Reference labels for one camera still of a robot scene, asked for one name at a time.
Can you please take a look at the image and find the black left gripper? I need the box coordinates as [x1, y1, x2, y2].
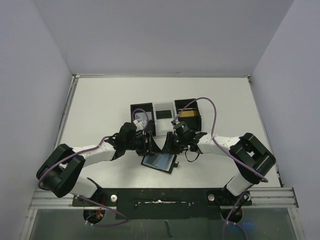
[125, 131, 161, 156]

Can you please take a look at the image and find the black leather card holder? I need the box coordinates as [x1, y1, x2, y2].
[141, 153, 179, 174]

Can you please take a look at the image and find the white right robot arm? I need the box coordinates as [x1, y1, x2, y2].
[161, 132, 276, 205]

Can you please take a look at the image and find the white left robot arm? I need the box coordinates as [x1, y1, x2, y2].
[36, 121, 162, 206]

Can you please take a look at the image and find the silver credit card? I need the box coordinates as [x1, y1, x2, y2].
[134, 111, 153, 121]

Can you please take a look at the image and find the black credit card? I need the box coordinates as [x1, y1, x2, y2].
[155, 110, 172, 119]

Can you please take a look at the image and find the gold credit card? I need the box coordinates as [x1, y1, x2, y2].
[179, 109, 199, 118]

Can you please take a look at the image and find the black left bin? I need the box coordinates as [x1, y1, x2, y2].
[130, 102, 157, 136]

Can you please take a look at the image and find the black bin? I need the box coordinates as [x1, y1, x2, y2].
[174, 98, 202, 132]
[130, 102, 157, 136]

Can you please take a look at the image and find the white middle bin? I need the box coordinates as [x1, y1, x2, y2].
[152, 101, 177, 137]

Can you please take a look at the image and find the black right bin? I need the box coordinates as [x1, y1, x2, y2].
[174, 98, 202, 132]

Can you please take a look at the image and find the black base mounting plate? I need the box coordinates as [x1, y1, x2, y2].
[72, 188, 252, 220]

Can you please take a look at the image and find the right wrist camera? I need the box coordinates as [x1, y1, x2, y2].
[173, 121, 196, 139]

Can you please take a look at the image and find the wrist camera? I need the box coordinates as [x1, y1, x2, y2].
[132, 119, 148, 131]
[173, 121, 196, 139]

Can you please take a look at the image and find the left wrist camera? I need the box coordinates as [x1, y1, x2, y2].
[132, 119, 148, 131]

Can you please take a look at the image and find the aluminium frame rail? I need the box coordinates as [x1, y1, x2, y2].
[21, 73, 80, 240]

